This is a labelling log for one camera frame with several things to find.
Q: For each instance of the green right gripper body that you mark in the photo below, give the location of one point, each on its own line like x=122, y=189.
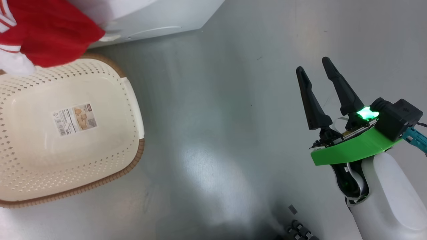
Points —
x=350, y=150

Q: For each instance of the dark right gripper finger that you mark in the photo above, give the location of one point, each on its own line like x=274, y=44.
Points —
x=313, y=106
x=345, y=93

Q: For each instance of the red garment thin white stripes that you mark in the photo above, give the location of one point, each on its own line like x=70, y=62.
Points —
x=53, y=30

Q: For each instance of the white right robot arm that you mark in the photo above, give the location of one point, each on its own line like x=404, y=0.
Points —
x=390, y=200

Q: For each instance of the black robot base wheels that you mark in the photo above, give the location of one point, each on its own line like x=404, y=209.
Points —
x=300, y=231

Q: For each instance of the white front-load washing machine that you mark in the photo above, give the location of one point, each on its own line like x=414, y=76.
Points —
x=160, y=16

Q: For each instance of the small grey square tag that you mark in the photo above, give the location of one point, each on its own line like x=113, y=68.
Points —
x=293, y=209

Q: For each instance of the round drain filter cover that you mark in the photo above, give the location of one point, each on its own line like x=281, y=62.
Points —
x=153, y=31

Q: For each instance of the cream perforated laundry basket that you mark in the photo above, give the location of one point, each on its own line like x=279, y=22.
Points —
x=100, y=166

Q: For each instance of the paper label in basket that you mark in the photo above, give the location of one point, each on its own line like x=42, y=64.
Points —
x=75, y=119

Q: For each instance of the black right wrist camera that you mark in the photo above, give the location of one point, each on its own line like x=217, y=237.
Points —
x=398, y=118

